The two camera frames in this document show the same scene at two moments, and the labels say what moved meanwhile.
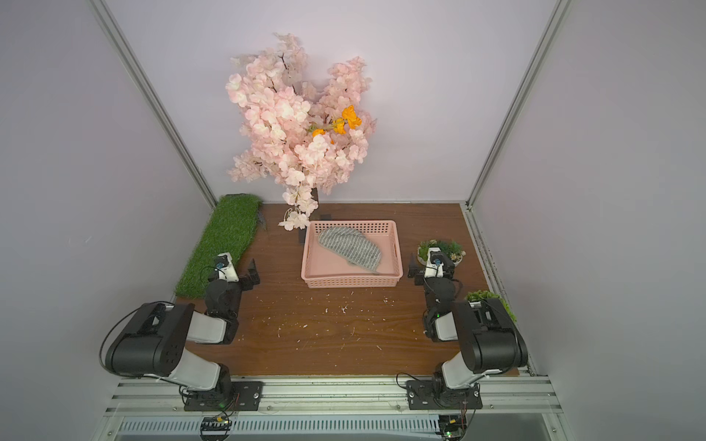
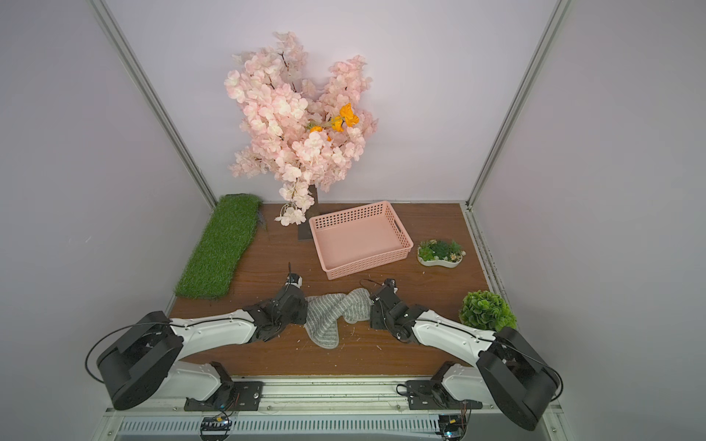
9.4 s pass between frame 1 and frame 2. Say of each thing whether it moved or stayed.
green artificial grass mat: stayed
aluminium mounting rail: stayed
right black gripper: moved
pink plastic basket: moved
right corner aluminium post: stayed
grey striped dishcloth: moved
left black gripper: moved
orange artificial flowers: stayed
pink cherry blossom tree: stayed
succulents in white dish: stayed
